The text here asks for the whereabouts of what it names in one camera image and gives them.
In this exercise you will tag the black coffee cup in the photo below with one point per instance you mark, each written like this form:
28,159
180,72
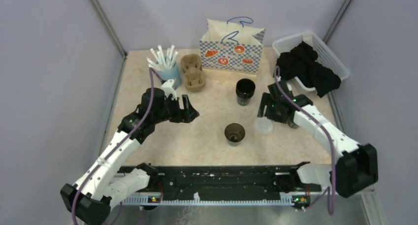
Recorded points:
292,124
234,134

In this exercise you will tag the stack of white lids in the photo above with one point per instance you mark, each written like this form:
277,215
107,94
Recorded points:
263,126

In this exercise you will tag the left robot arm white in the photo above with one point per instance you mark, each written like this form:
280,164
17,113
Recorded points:
93,196

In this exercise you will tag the white wrapped straws bundle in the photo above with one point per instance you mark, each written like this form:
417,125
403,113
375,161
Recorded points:
164,60

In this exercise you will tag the checkered paper takeout bag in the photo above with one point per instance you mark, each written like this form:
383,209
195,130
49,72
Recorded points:
232,45

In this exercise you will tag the cardboard cup carrier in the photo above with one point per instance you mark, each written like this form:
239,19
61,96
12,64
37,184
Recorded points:
194,77

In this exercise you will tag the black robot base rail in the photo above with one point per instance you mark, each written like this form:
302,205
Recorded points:
274,185

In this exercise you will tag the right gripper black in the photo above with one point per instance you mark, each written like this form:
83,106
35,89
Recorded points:
267,100

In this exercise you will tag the blue straw holder cup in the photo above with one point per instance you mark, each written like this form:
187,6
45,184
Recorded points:
173,73

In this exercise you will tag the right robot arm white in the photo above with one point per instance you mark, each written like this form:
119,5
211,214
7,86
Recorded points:
353,167

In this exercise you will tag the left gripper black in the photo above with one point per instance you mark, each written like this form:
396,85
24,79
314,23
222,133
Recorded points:
190,114

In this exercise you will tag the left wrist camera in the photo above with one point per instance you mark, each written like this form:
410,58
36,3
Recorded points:
169,88

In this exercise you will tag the stack of black cups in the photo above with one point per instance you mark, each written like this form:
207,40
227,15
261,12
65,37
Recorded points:
245,89

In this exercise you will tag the black cloth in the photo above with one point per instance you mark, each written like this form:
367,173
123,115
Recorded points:
301,62

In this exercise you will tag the white plastic basket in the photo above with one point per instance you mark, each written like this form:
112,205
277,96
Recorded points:
325,56

